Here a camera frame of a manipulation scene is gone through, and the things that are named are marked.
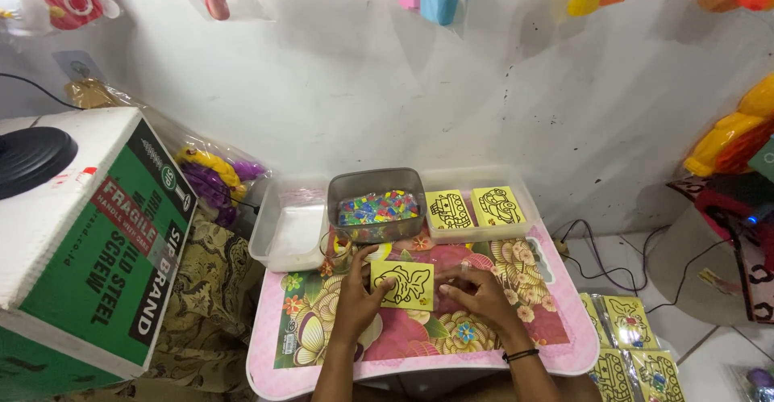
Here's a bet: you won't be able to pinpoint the person's left hand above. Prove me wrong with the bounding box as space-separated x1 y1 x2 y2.
334 245 397 346

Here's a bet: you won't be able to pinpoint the green white cardboard box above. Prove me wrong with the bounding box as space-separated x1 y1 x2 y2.
0 106 200 386

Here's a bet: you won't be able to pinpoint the black wristband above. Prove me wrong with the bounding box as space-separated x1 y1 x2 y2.
501 348 541 364

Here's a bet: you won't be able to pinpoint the clear empty plastic container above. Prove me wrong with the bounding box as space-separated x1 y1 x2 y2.
248 177 331 273

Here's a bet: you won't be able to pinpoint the black floor cables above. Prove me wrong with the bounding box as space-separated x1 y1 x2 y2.
553 217 734 316

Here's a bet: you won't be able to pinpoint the yellow fish picture card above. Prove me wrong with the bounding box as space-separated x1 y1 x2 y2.
369 259 435 312

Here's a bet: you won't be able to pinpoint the packed yellow picture card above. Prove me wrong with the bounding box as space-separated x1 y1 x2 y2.
629 350 688 402
579 292 613 350
603 295 661 351
588 348 637 402

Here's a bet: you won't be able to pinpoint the clear plastic sleeve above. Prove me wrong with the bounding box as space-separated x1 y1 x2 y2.
433 258 486 310

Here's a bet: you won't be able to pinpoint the black round base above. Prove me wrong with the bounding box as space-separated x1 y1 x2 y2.
0 126 79 201

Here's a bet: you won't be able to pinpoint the person's right hand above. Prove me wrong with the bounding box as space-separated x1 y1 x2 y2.
435 264 534 352

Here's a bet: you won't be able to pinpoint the heap of colourful small packets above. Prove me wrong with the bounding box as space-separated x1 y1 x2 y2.
338 190 422 227

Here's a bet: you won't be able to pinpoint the heap of yellow orange toys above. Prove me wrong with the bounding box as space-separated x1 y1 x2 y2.
682 72 774 178

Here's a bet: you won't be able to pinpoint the clear adhesive wall hook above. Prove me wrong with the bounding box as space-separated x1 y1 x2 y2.
51 49 107 83

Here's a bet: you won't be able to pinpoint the yellow tank picture card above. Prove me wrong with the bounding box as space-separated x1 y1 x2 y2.
424 190 476 231

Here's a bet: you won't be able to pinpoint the bag with purple toy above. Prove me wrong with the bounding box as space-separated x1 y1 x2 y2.
727 362 774 402

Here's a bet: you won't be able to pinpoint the brown patterned batik cloth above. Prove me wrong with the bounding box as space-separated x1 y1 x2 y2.
60 207 268 402

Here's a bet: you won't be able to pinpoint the gold plastic bag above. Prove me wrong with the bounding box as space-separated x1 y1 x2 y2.
63 78 123 110

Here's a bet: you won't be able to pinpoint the pink floral small table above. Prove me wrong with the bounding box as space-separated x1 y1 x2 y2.
246 219 601 401

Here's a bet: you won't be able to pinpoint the grey plastic container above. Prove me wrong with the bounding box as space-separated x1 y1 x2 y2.
327 167 428 245

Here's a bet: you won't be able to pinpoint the bag of purple yellow toys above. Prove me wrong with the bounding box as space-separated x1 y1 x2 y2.
174 144 268 229

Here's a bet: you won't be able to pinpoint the red black bag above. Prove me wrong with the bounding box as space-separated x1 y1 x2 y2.
667 171 774 325

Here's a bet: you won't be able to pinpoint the round beige stool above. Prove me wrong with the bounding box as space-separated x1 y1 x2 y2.
646 207 753 327

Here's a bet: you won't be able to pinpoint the thin black cable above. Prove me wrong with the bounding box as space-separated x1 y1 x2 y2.
0 72 83 111

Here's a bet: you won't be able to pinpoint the yellow car picture card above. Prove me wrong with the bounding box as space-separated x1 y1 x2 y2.
471 185 527 228

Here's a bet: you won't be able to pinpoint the clear plastic card tray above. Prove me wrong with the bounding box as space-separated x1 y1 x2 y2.
420 165 541 245

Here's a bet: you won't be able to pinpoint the small clear glass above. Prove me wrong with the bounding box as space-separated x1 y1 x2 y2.
318 229 354 273

